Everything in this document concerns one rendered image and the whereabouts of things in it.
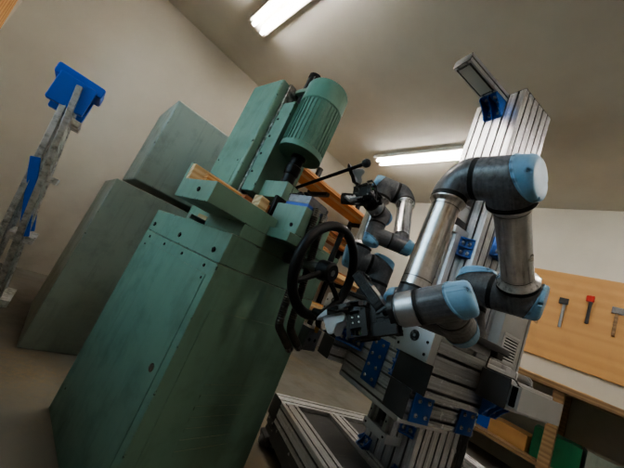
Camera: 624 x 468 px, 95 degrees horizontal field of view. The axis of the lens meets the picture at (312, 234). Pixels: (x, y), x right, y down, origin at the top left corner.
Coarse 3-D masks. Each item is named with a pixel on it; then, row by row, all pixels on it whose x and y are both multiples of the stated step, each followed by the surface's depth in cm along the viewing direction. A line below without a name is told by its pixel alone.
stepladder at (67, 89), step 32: (64, 64) 109; (64, 96) 109; (96, 96) 117; (64, 128) 109; (32, 160) 106; (32, 192) 106; (0, 224) 102; (32, 224) 118; (0, 256) 115; (0, 288) 103
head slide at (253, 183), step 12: (288, 108) 118; (276, 120) 120; (288, 120) 116; (276, 132) 116; (264, 144) 118; (276, 144) 114; (264, 156) 114; (276, 156) 115; (252, 168) 116; (264, 168) 111; (276, 168) 116; (252, 180) 112; (264, 180) 112; (276, 180) 117; (252, 192) 112
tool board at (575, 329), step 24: (552, 288) 298; (576, 288) 286; (600, 288) 274; (552, 312) 290; (576, 312) 278; (600, 312) 267; (528, 336) 295; (552, 336) 282; (576, 336) 271; (600, 336) 261; (552, 360) 275; (576, 360) 265; (600, 360) 255
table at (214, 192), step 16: (176, 192) 84; (192, 192) 78; (208, 192) 72; (224, 192) 74; (208, 208) 82; (224, 208) 75; (240, 208) 78; (256, 208) 82; (256, 224) 83; (272, 224) 87; (288, 240) 80; (320, 256) 92
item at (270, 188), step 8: (264, 184) 112; (272, 184) 109; (280, 184) 106; (288, 184) 104; (264, 192) 110; (272, 192) 107; (280, 192) 104; (288, 192) 105; (296, 192) 108; (272, 200) 110
